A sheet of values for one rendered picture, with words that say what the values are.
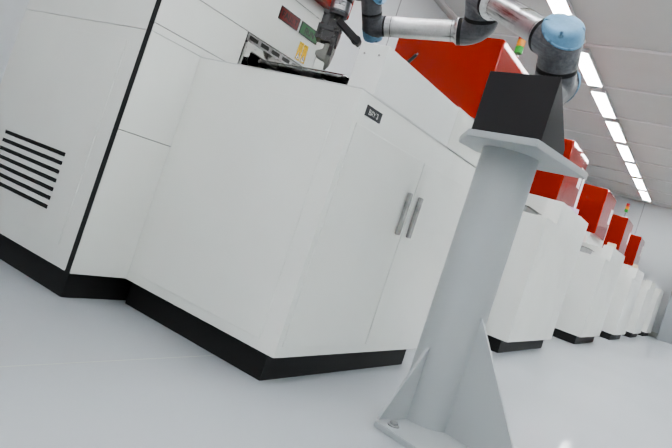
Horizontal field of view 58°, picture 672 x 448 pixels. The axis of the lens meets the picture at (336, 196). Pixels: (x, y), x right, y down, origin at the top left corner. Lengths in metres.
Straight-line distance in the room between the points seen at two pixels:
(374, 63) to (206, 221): 0.66
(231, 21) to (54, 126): 0.65
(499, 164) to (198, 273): 0.90
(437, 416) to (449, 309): 0.29
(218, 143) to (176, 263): 0.38
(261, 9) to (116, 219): 0.86
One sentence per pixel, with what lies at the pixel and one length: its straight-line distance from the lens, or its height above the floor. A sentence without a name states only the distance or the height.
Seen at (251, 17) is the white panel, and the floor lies 1.02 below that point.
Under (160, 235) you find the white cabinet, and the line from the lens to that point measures 1.94.
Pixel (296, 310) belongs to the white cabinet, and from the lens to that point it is 1.62.
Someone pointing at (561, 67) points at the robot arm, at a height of 1.08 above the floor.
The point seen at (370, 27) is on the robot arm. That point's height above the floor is 1.16.
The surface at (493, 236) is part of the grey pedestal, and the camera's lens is 1.69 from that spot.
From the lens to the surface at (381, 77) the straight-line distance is 1.67.
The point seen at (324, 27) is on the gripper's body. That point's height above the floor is 1.10.
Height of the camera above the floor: 0.50
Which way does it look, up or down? 1 degrees up
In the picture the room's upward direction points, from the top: 18 degrees clockwise
